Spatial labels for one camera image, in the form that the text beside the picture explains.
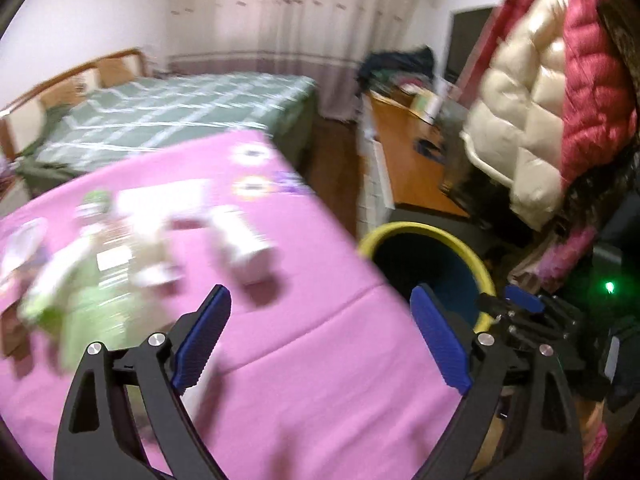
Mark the bed with green cover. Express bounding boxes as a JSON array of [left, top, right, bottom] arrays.
[[17, 72, 318, 196]]

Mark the wooden headboard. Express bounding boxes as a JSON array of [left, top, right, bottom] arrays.
[[0, 49, 156, 161]]

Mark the wooden desk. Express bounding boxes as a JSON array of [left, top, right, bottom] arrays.
[[357, 89, 472, 221]]

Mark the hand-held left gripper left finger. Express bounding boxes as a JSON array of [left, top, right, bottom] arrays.
[[54, 284, 233, 480]]

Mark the white wrapper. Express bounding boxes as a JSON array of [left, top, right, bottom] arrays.
[[0, 217, 49, 292]]

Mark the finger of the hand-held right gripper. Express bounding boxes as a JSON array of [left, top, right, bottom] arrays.
[[476, 292, 538, 348], [502, 284, 556, 331]]

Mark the red puffer jacket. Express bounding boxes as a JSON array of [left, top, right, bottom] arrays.
[[500, 0, 639, 193]]

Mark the striped beige curtain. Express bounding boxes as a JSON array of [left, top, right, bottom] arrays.
[[167, 0, 446, 121]]

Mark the white flat box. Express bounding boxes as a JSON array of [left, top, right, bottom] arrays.
[[114, 179, 214, 232]]

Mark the brown patterned handbag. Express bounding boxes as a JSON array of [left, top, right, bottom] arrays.
[[439, 100, 508, 213]]

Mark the pink floral table cloth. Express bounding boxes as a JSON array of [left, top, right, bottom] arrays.
[[0, 130, 481, 480]]

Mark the green and white packet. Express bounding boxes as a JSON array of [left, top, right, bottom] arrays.
[[19, 189, 137, 357]]

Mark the blue lanyard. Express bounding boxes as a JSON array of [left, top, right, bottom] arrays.
[[414, 137, 447, 160]]

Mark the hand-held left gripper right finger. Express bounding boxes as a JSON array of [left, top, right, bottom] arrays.
[[409, 283, 586, 480]]

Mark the green bed base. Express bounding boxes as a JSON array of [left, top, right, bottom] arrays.
[[270, 80, 322, 173]]

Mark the yellow rimmed blue trash bin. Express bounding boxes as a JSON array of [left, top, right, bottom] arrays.
[[357, 221, 497, 336]]

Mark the black monitor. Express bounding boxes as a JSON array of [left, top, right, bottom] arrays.
[[444, 6, 502, 87]]

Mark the cream puffer jacket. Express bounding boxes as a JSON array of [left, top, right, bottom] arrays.
[[459, 0, 578, 232]]

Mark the white paper cup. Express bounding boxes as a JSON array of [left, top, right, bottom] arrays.
[[209, 204, 279, 287]]

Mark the pile of dark clothes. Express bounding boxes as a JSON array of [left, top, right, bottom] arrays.
[[357, 46, 437, 97]]

